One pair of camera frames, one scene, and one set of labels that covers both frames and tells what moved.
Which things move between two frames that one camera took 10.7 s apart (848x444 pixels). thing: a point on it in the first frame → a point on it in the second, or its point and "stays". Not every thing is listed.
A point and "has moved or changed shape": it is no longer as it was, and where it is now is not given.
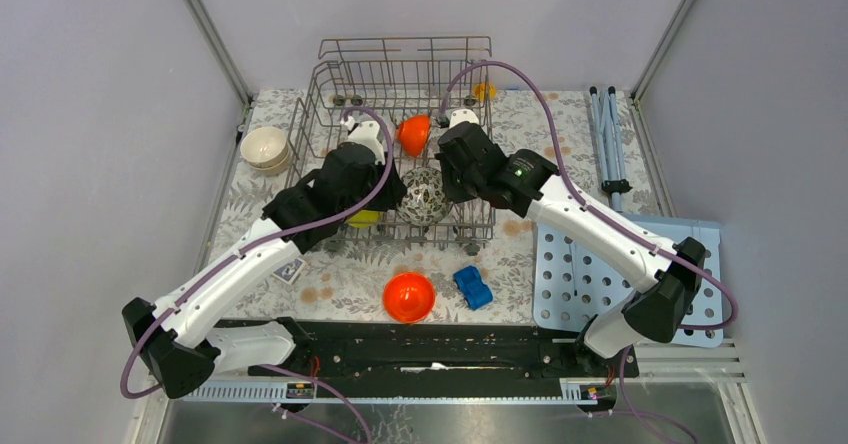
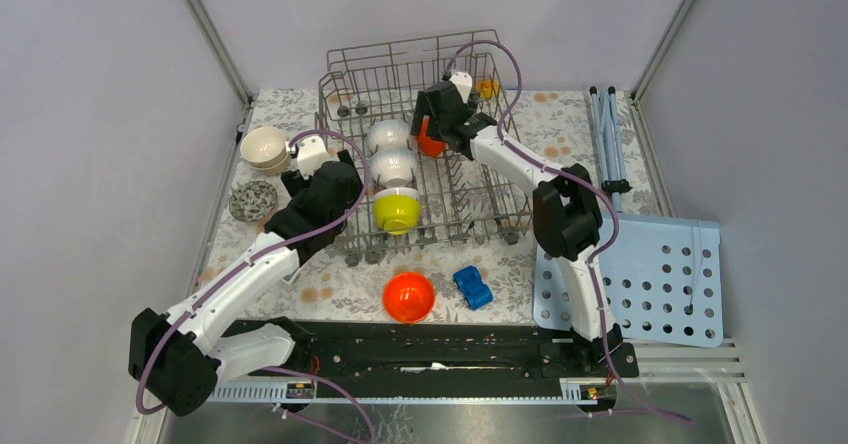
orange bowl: x=413 y=133 has moved or changed shape
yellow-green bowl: x=364 y=218 → x=397 y=209
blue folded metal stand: x=611 y=144 stays
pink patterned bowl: x=425 y=202 → x=252 y=201
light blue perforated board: x=573 y=283 stays
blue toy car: x=470 y=284 stays
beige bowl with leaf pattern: x=265 y=150 stays
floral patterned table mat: x=438 y=258 stays
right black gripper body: x=458 y=187 → x=436 y=126
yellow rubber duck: x=485 y=91 stays
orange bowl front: x=408 y=296 stays
